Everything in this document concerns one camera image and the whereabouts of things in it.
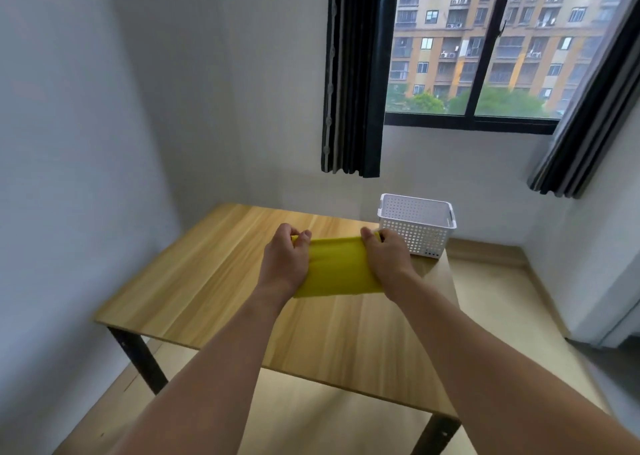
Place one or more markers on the person's right forearm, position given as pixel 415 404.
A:
pixel 490 379

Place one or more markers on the black framed window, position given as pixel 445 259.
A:
pixel 475 122

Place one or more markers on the white plastic basket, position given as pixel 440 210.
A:
pixel 425 229

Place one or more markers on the person's left forearm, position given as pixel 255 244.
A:
pixel 210 384

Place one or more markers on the person's right hand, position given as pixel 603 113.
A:
pixel 392 264

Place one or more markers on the person's left hand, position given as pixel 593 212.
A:
pixel 285 262

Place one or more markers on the wide dark curtain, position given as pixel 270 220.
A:
pixel 357 69

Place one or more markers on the narrow dark curtain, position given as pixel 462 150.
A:
pixel 585 134

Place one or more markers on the yellow cloth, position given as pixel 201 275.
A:
pixel 340 269

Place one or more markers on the wooden table with black legs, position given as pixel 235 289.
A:
pixel 210 279

